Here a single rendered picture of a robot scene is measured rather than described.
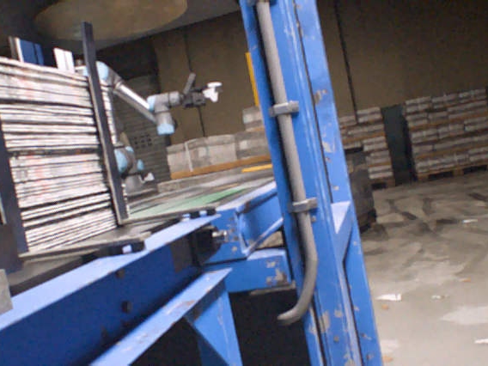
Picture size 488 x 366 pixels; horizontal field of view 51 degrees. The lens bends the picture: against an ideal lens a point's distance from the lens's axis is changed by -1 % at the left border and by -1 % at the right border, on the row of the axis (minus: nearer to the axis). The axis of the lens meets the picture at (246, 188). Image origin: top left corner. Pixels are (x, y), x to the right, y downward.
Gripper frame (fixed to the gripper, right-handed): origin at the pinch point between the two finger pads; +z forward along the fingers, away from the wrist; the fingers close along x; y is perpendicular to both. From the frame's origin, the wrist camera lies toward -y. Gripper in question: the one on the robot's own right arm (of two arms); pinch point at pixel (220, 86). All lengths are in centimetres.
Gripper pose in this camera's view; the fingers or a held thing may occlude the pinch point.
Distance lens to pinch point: 251.4
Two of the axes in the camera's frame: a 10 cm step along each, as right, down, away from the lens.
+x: -0.5, -0.5, -10.0
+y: 1.8, 9.8, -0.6
